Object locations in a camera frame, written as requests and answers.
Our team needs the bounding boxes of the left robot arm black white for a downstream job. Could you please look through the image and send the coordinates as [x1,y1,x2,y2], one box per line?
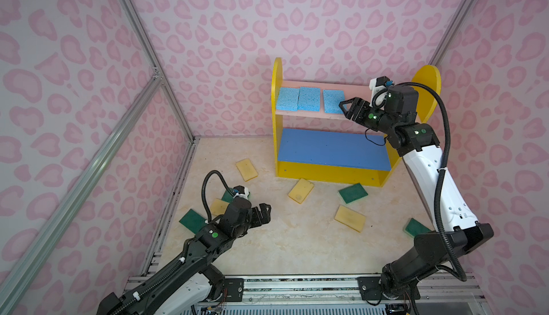
[97,197,272,314]

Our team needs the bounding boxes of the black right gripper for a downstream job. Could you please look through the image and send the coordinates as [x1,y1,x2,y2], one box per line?
[339,96,399,135]

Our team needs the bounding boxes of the yellow sponge right floor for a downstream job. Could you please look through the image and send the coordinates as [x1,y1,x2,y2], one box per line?
[335,205,366,233]

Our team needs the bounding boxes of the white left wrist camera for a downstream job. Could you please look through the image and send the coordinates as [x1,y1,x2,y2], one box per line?
[233,186,250,200]

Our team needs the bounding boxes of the yellow sponge shelf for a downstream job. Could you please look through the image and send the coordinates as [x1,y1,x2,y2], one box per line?
[236,159,259,182]
[288,179,314,204]

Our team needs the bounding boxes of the yellow sponge left floor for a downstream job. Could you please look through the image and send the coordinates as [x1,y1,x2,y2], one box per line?
[210,199,230,217]

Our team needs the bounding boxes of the yellow sponge near shelf left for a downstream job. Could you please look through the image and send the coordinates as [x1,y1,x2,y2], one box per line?
[236,159,259,182]

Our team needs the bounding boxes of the blue sponge floor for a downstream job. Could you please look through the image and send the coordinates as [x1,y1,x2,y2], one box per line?
[297,87,321,112]
[323,89,345,114]

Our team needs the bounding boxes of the aluminium frame profile right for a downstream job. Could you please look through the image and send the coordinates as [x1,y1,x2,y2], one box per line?
[427,0,478,67]

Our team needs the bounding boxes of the yellow sponge floor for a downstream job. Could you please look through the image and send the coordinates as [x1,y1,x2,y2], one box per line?
[210,199,230,217]
[335,205,366,233]

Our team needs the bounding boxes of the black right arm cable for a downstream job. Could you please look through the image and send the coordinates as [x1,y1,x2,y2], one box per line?
[370,82,468,282]

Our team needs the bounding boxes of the aluminium frame profile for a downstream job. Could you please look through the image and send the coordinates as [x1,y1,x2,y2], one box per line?
[427,0,478,67]
[1,0,188,314]

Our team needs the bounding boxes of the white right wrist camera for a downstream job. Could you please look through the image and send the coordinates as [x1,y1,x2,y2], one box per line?
[369,76,393,98]

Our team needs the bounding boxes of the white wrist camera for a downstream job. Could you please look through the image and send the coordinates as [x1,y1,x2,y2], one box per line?
[369,76,393,98]
[233,186,250,200]

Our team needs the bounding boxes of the green scouring pad far left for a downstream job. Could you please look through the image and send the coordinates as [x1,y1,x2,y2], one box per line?
[179,209,207,234]

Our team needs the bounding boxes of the yellow wooden shelf unit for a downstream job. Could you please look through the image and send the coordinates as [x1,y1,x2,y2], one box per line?
[271,58,441,187]

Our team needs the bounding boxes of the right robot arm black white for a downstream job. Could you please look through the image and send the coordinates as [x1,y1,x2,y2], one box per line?
[339,82,494,299]

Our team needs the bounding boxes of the aluminium frame profile left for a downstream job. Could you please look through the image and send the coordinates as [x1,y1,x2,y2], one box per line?
[1,0,188,314]

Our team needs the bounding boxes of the green scouring pad centre right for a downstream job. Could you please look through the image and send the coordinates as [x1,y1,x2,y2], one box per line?
[338,184,368,204]

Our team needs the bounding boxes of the green scouring pad left upper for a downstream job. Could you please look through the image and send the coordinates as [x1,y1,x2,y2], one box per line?
[221,190,235,203]

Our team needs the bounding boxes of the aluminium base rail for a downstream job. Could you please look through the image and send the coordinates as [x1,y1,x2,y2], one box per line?
[124,273,490,315]

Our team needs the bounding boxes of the green scouring pad far right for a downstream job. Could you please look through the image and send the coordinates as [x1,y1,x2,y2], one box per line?
[403,218,431,238]

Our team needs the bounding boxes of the green scouring pad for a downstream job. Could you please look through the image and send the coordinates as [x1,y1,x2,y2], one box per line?
[221,190,235,203]
[338,184,368,204]
[403,218,431,238]
[179,209,207,234]

